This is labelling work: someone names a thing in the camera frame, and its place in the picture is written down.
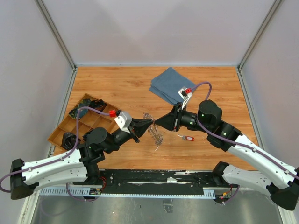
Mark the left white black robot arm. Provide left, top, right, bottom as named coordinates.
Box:
left=10, top=119, right=153, bottom=200

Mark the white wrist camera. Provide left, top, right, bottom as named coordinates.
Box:
left=178, top=87, right=192, bottom=110
left=114, top=112, right=132, bottom=133

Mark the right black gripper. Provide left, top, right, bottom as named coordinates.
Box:
left=154, top=102, right=211, bottom=133

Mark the key with red tag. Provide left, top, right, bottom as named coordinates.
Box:
left=177, top=134, right=195, bottom=141

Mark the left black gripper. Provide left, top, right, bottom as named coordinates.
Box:
left=105, top=118, right=154, bottom=154

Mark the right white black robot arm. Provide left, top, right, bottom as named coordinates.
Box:
left=155, top=100, right=299, bottom=211

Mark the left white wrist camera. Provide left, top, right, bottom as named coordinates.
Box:
left=114, top=112, right=132, bottom=133

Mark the blue yellow patterned cloth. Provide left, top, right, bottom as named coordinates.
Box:
left=68, top=98, right=91, bottom=119

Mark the black bundle in tray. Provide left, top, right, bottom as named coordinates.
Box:
left=89, top=99, right=107, bottom=112

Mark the metal disc with keyrings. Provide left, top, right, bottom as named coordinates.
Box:
left=143, top=112, right=164, bottom=150

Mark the dark bundle in tray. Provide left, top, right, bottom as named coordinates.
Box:
left=61, top=132, right=77, bottom=151

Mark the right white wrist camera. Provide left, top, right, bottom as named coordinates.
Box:
left=178, top=87, right=192, bottom=110

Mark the wooden compartment tray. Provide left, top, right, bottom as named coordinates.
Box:
left=47, top=93, right=123, bottom=150

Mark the folded blue cloth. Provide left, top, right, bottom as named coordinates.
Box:
left=149, top=67, right=195, bottom=105

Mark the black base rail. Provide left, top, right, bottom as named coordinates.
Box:
left=73, top=169, right=230, bottom=196

